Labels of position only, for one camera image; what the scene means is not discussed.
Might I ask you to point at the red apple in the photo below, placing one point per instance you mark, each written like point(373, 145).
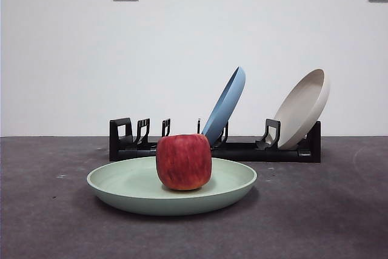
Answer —
point(183, 162)

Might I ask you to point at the pale green plate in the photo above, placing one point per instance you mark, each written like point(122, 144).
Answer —
point(127, 186)

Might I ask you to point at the blue plate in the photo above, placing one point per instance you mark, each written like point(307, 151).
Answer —
point(225, 104)

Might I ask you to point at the black plate rack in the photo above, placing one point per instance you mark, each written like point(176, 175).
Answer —
point(260, 154)

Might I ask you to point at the beige plate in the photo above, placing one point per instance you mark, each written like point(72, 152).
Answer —
point(303, 110)

